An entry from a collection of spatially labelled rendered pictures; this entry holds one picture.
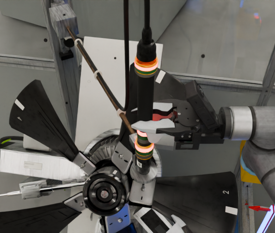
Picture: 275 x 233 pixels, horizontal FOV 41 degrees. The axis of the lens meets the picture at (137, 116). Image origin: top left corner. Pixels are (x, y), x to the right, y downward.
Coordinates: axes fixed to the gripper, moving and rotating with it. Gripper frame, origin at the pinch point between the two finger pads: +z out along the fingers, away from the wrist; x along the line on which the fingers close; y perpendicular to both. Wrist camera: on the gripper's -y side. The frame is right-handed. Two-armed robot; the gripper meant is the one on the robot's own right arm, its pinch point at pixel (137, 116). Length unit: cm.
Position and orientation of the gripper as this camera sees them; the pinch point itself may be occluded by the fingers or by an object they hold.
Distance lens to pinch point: 79.7
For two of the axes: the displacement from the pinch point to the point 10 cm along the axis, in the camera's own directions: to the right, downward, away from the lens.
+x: -0.1, -7.3, 6.9
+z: -10.0, 0.0, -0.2
